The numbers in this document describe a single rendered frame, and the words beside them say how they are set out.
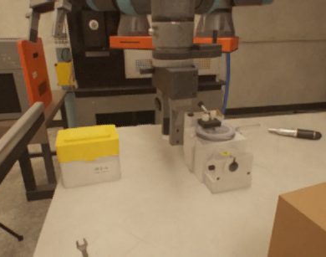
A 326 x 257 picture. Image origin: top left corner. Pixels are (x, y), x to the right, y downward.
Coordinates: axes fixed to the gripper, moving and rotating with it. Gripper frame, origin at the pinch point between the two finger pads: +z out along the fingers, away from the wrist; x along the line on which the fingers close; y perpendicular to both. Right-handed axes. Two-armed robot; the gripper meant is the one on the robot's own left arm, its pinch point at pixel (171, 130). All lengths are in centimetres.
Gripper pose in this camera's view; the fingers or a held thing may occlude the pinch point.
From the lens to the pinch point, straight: 53.0
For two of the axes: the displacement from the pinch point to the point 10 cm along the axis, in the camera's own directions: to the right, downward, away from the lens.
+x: 2.9, 3.6, -8.9
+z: 0.1, 9.3, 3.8
